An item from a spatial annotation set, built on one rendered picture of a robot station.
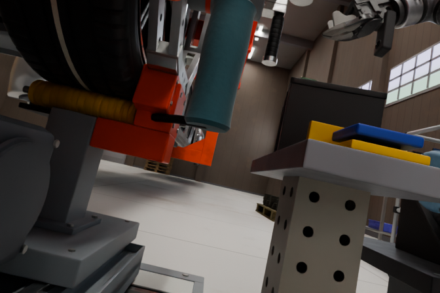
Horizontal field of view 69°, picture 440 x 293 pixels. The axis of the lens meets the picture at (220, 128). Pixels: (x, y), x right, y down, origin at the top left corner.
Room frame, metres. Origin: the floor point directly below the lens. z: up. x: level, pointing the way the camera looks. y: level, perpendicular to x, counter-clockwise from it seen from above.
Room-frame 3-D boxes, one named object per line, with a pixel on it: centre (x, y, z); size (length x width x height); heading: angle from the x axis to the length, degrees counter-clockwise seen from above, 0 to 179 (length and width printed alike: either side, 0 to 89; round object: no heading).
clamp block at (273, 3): (0.89, -0.07, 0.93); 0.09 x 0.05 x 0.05; 89
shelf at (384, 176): (0.52, -0.17, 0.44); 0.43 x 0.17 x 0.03; 179
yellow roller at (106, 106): (0.72, 0.31, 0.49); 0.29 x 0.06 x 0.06; 89
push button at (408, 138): (0.35, -0.17, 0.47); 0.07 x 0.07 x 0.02; 89
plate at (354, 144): (0.35, -0.17, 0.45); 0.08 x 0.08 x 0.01; 89
